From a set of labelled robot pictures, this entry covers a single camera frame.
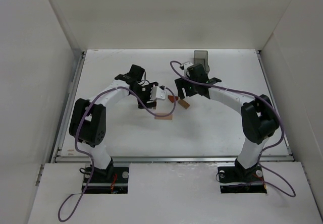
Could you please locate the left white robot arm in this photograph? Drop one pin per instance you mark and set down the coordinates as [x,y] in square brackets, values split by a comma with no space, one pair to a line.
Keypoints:
[88,122]

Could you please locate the smoky transparent plastic bin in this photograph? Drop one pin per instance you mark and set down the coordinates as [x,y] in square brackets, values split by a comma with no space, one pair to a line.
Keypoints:
[201,57]

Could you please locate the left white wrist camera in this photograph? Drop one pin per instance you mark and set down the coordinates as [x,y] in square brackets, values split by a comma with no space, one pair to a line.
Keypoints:
[157,93]

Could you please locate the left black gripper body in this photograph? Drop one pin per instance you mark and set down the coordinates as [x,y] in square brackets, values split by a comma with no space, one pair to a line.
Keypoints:
[145,99]

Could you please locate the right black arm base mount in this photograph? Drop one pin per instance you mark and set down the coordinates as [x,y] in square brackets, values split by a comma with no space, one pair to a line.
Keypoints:
[235,180]

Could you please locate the aluminium front rail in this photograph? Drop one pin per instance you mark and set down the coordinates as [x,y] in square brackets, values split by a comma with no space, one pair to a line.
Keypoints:
[142,159]

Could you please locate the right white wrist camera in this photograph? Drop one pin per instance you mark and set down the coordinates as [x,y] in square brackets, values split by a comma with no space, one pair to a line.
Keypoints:
[184,67]

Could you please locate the orange triangular wood block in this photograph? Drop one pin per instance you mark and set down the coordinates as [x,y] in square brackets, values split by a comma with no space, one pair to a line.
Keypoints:
[172,99]

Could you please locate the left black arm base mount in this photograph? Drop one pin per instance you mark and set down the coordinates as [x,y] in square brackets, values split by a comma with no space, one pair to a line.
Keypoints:
[112,181]

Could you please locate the tan wood block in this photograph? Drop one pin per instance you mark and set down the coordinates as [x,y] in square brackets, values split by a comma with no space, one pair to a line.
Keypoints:
[183,104]

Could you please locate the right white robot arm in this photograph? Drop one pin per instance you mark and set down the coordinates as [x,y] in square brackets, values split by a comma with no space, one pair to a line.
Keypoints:
[259,119]

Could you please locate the long light wood block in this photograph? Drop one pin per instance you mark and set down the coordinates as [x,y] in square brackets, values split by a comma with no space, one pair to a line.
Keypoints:
[163,116]

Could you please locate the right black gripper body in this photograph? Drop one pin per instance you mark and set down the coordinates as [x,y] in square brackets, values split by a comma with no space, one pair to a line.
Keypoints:
[180,88]

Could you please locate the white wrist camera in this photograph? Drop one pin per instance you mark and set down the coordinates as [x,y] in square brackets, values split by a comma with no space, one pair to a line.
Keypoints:
[184,67]
[157,93]

